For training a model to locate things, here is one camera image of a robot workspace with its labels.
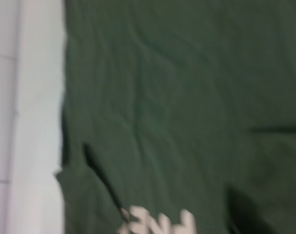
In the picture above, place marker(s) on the dark green FREE t-shirt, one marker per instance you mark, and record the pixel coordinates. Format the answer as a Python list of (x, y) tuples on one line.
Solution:
[(174, 97)]

